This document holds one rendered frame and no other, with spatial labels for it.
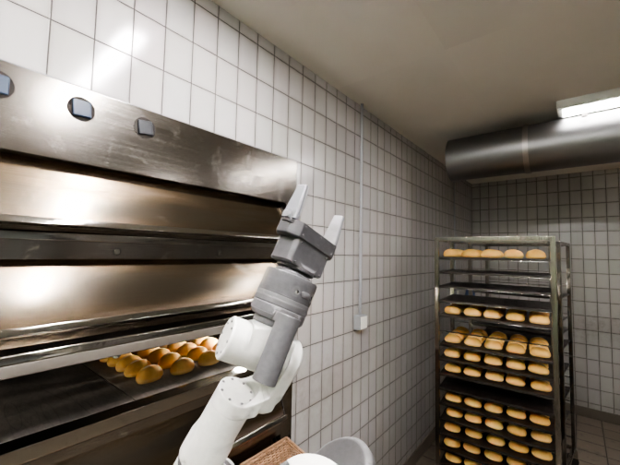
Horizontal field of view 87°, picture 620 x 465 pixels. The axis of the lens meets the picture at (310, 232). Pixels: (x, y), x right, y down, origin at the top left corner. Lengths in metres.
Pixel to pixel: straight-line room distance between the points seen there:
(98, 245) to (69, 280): 0.11
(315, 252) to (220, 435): 0.31
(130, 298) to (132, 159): 0.42
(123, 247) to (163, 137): 0.38
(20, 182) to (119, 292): 0.37
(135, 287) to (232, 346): 0.69
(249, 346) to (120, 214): 0.71
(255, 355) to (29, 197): 0.74
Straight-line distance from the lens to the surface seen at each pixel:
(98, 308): 1.10
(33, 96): 1.12
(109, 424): 1.22
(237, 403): 0.56
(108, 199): 1.11
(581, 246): 4.60
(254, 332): 0.49
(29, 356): 0.94
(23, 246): 1.06
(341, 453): 0.48
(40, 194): 1.07
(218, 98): 1.39
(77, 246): 1.08
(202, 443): 0.60
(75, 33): 1.22
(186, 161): 1.24
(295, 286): 0.49
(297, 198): 0.52
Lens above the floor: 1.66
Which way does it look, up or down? 4 degrees up
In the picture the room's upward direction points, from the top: 1 degrees clockwise
